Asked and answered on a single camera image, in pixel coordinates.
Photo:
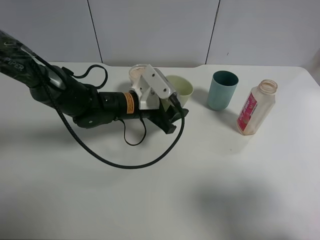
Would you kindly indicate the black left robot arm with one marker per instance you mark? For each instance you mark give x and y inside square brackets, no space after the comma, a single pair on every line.
[59,87]

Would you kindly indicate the teal plastic cup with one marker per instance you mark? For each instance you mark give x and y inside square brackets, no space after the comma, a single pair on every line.
[222,88]

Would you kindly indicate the pale green plastic cup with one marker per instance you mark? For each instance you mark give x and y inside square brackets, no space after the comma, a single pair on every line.
[178,85]

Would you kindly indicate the blue sleeved paper cup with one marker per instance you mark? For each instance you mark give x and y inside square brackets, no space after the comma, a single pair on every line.
[135,72]

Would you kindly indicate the clear plastic drink bottle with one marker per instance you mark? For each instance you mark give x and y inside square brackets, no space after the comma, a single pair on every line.
[257,106]

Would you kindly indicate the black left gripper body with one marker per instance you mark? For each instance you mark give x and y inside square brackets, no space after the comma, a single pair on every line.
[162,119]

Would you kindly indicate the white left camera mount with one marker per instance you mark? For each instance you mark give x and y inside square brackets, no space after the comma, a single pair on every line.
[150,88]

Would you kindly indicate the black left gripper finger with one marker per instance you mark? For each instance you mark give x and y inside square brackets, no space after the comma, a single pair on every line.
[176,115]

